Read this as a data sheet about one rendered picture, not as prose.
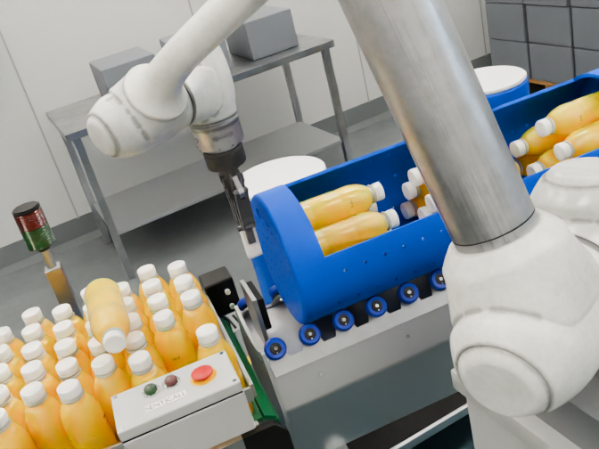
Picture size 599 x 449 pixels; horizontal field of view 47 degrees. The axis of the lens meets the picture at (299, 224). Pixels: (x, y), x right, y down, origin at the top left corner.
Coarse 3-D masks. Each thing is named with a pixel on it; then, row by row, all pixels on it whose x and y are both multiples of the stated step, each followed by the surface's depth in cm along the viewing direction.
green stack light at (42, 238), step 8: (48, 224) 160; (32, 232) 157; (40, 232) 158; (48, 232) 159; (24, 240) 159; (32, 240) 158; (40, 240) 158; (48, 240) 159; (32, 248) 159; (40, 248) 159
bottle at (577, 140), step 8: (584, 128) 151; (592, 128) 151; (568, 136) 152; (576, 136) 151; (584, 136) 150; (592, 136) 150; (576, 144) 150; (584, 144) 150; (592, 144) 150; (576, 152) 151; (584, 152) 150
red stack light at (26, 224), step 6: (36, 210) 156; (42, 210) 159; (18, 216) 156; (24, 216) 155; (30, 216) 156; (36, 216) 156; (42, 216) 158; (18, 222) 156; (24, 222) 156; (30, 222) 156; (36, 222) 156; (42, 222) 158; (24, 228) 156; (30, 228) 156; (36, 228) 157
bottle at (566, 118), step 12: (588, 96) 156; (564, 108) 154; (576, 108) 154; (588, 108) 154; (552, 120) 153; (564, 120) 153; (576, 120) 153; (588, 120) 154; (552, 132) 155; (564, 132) 154
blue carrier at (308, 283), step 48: (528, 96) 159; (576, 96) 170; (288, 192) 136; (384, 192) 162; (288, 240) 130; (384, 240) 133; (432, 240) 137; (288, 288) 141; (336, 288) 133; (384, 288) 141
